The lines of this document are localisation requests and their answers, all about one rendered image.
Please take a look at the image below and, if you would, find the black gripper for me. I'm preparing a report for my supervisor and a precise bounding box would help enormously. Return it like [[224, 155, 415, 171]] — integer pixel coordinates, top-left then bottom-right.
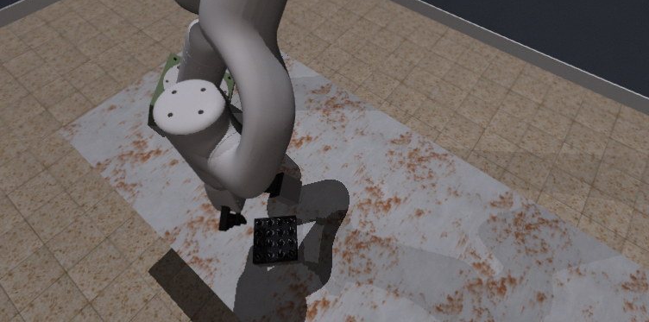
[[205, 184, 247, 231]]

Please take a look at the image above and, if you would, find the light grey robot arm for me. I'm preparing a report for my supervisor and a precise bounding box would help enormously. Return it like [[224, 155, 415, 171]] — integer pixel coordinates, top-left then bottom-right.
[[153, 0, 302, 206]]

